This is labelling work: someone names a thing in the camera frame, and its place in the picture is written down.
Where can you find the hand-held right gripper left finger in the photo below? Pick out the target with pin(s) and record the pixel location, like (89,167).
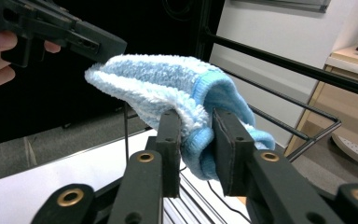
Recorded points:
(171,155)

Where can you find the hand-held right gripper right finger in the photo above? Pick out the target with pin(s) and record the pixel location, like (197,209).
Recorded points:
(233,155)

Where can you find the blue striped towel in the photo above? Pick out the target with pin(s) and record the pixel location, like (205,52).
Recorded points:
(155,77)

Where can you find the black metal stand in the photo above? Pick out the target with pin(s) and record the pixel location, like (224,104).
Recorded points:
(203,25)

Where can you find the light wooden desk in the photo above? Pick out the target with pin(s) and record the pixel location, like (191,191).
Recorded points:
(345,102)

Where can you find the white chair base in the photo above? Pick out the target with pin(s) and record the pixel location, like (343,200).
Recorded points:
(357,149)

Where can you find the white cabinet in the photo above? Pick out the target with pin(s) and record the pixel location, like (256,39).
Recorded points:
(276,37)

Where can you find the white table mat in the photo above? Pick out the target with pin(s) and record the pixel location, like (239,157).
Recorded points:
(43,174)

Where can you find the black horizontal frame bar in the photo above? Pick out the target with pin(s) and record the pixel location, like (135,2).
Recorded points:
(307,70)

